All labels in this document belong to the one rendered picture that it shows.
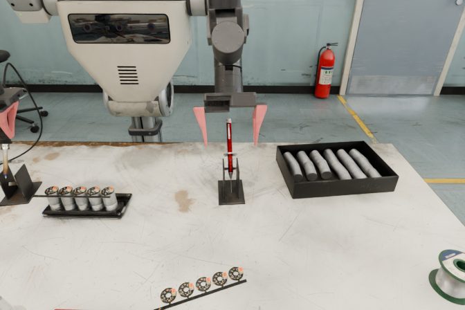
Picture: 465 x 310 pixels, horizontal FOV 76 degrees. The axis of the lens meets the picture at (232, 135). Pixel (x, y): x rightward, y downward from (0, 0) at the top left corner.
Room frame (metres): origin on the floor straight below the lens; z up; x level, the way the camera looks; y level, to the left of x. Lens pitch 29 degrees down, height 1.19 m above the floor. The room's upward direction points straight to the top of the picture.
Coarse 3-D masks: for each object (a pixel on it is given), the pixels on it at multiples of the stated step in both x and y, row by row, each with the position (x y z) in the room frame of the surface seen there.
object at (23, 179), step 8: (16, 160) 0.53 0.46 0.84; (8, 168) 0.54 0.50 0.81; (24, 168) 0.54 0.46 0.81; (0, 176) 0.50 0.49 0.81; (8, 176) 0.53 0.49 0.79; (16, 176) 0.50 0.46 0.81; (24, 176) 0.53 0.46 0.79; (0, 184) 0.50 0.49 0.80; (8, 184) 0.52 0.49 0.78; (16, 184) 0.52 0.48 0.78; (24, 184) 0.52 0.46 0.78; (32, 184) 0.54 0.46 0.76; (40, 184) 0.55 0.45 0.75; (8, 192) 0.51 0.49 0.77; (16, 192) 0.52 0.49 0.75; (24, 192) 0.51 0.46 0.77; (32, 192) 0.52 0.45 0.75; (8, 200) 0.50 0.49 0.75; (16, 200) 0.50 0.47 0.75; (24, 200) 0.50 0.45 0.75
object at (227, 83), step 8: (216, 72) 0.57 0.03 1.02; (224, 72) 0.56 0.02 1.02; (232, 72) 0.56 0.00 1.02; (240, 72) 0.57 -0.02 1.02; (216, 80) 0.56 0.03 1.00; (224, 80) 0.55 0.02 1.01; (232, 80) 0.55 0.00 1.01; (240, 80) 0.56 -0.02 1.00; (216, 88) 0.56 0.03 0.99; (224, 88) 0.54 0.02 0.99; (232, 88) 0.54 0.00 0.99; (240, 88) 0.55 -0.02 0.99; (208, 96) 0.53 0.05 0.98; (216, 96) 0.53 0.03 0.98; (224, 96) 0.53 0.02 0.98; (224, 104) 0.55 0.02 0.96
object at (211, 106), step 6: (210, 102) 0.56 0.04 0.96; (216, 102) 0.56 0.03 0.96; (222, 102) 0.56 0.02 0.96; (198, 108) 0.51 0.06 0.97; (210, 108) 0.56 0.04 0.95; (216, 108) 0.56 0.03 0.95; (222, 108) 0.56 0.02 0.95; (228, 108) 0.56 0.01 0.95; (198, 114) 0.51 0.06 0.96; (204, 114) 0.51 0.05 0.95; (198, 120) 0.50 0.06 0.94; (204, 120) 0.50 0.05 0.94; (204, 126) 0.50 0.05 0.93; (204, 132) 0.50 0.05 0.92; (204, 138) 0.50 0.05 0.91
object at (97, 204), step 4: (100, 192) 0.46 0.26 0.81; (92, 200) 0.45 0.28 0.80; (96, 200) 0.45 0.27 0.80; (100, 200) 0.45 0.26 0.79; (92, 204) 0.45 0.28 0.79; (96, 204) 0.45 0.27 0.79; (100, 204) 0.45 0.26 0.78; (92, 208) 0.45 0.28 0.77; (96, 208) 0.45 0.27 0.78; (100, 208) 0.45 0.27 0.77
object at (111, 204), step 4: (112, 196) 0.45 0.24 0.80; (104, 200) 0.45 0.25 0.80; (108, 200) 0.45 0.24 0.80; (112, 200) 0.45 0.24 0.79; (116, 200) 0.46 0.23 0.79; (104, 204) 0.45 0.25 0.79; (108, 204) 0.45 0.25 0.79; (112, 204) 0.45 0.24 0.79; (116, 204) 0.46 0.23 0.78; (108, 208) 0.45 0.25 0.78; (112, 208) 0.45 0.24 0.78
